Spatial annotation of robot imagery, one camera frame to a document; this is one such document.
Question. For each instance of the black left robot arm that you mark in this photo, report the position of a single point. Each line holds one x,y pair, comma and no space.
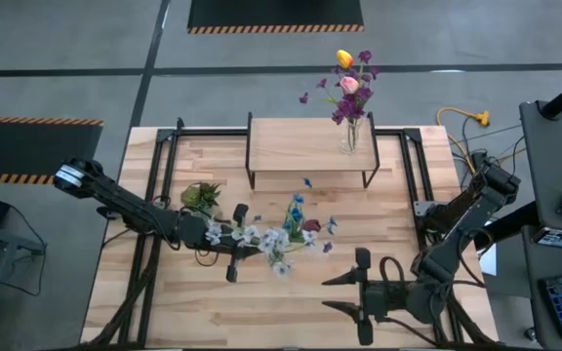
130,209

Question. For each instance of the white paper sheet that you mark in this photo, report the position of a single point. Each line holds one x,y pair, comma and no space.
492,261

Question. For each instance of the black power strip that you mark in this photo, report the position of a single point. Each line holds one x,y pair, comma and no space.
478,158

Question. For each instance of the grey side table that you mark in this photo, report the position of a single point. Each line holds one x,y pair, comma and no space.
559,156

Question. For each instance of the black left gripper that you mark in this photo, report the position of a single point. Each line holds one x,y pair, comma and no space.
234,270

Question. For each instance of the black hazard-striped floor mat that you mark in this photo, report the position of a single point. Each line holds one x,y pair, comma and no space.
276,12
27,146

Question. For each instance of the black tablet device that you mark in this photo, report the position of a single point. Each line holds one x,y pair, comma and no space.
556,239

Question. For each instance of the pink artificial tulip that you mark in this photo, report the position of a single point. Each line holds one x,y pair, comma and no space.
349,85

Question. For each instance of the grey equipment stand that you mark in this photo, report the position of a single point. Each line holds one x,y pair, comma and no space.
3,239

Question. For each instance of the wooden shelf with black legs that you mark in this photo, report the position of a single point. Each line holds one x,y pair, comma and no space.
305,144

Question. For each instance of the potted green succulent plant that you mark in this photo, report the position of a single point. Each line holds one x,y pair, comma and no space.
200,195

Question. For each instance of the tall clear glass vase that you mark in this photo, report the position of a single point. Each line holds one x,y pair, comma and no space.
351,139

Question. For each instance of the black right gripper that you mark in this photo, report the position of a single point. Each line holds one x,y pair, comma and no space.
378,297

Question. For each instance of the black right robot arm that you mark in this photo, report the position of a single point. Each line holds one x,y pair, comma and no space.
461,229

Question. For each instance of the yellow-red artificial tulip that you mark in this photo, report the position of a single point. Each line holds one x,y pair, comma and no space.
344,58

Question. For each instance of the bulbous clear glass vase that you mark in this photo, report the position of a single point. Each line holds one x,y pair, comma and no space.
300,239

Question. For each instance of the white artificial flower spray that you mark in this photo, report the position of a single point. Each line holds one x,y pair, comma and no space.
273,241

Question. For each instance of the black metal table frame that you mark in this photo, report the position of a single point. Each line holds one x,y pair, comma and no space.
164,134

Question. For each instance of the purple artificial flower bunch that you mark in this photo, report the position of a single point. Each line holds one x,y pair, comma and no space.
354,107

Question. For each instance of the dark red artificial tulip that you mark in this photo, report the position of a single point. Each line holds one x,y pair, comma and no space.
311,225

